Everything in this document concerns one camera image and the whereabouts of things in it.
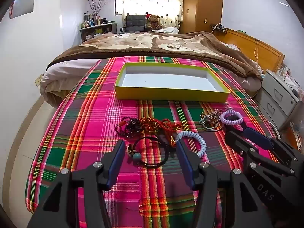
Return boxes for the pile of rhinestone bangles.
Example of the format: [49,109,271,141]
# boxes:
[199,109,224,132]

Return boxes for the group of bottles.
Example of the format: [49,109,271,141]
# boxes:
[82,12,108,28]

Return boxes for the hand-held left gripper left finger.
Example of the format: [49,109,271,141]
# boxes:
[27,139,126,228]

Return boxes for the dry branches in vase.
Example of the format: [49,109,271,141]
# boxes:
[89,0,110,25]

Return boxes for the white wall poster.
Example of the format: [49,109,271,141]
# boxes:
[9,0,36,19]

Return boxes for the light blue spiral hair tie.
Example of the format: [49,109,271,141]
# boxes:
[176,130,205,158]

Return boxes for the purple spiral hair tie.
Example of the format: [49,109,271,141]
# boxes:
[220,110,244,126]

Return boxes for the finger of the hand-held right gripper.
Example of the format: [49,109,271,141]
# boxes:
[244,127,304,169]
[224,124,295,175]

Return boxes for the wall socket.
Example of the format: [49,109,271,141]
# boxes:
[35,73,45,87]

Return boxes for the brown teddy bear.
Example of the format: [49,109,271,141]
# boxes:
[145,13,163,30]

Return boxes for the orange cable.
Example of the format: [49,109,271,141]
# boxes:
[254,37,260,64]

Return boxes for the wooden wardrobe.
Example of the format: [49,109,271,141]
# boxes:
[179,0,224,34]

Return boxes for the clutter on cabinet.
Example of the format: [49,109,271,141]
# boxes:
[276,65,304,101]

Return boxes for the brown patterned blanket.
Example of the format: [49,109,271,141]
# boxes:
[47,31,263,81]

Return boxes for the white bed sheet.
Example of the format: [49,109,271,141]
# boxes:
[40,58,101,107]

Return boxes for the pink green plaid cloth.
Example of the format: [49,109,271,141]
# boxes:
[26,56,285,228]

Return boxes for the yellow shallow cardboard box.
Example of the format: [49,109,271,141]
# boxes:
[115,63,230,103]

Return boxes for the wooden desk shelf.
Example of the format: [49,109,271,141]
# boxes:
[79,22,117,42]

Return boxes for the black hair tie teal bead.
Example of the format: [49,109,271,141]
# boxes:
[128,135,172,169]

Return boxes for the red cord bracelet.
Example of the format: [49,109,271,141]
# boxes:
[154,119,183,148]

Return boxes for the dark padded chair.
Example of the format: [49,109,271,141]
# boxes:
[119,15,147,33]

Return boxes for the power strip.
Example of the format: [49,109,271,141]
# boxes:
[210,23,229,32]

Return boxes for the white pillow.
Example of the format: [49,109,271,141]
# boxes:
[152,27,179,34]

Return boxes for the dark bead bracelet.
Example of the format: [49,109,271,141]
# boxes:
[115,117,146,139]

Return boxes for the wooden headboard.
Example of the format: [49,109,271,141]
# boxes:
[215,28,285,74]

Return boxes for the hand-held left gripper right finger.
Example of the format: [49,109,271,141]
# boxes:
[176,138,276,228]

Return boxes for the heart print curtain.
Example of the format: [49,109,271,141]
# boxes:
[121,0,184,28]

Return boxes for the grey drawer cabinet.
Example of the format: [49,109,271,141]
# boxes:
[254,69,302,131]

